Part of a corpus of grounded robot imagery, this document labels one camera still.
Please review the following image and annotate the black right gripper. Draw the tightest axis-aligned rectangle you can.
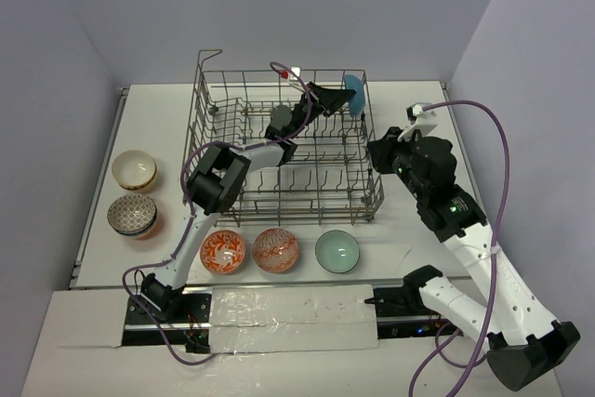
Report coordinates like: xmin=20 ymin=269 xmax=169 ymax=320
xmin=366 ymin=126 xmax=429 ymax=200

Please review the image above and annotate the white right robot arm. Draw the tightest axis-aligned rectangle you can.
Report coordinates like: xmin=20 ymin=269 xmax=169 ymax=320
xmin=367 ymin=127 xmax=580 ymax=391

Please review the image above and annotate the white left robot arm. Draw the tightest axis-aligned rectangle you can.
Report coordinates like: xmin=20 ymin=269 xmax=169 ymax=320
xmin=139 ymin=83 xmax=356 ymax=322

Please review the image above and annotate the pale green bowl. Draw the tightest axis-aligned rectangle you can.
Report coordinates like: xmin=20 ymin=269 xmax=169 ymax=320
xmin=315 ymin=230 xmax=361 ymax=274

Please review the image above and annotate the orange geometric pattern bowl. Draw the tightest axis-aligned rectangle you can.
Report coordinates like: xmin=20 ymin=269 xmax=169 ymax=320
xmin=252 ymin=228 xmax=299 ymax=273

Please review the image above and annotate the orange floral pattern bowl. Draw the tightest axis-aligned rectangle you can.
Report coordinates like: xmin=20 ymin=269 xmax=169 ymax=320
xmin=199 ymin=230 xmax=246 ymax=274

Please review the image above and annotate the white bowl orange rim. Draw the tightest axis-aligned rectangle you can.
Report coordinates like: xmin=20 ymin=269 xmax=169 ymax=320
xmin=111 ymin=150 xmax=157 ymax=191

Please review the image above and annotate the white taped sheet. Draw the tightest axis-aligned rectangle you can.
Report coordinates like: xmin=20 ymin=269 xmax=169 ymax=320
xmin=209 ymin=285 xmax=378 ymax=354

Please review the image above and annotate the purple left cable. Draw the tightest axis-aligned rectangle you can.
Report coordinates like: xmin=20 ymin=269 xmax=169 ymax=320
xmin=121 ymin=60 xmax=313 ymax=365

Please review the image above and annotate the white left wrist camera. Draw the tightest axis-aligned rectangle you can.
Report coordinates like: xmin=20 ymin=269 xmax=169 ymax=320
xmin=281 ymin=66 xmax=305 ymax=92

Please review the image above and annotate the grey wire dish rack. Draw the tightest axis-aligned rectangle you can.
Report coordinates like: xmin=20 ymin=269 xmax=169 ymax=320
xmin=180 ymin=49 xmax=384 ymax=226

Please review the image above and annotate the black mounting rail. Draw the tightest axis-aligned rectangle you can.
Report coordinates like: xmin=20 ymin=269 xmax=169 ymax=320
xmin=122 ymin=286 xmax=456 ymax=354

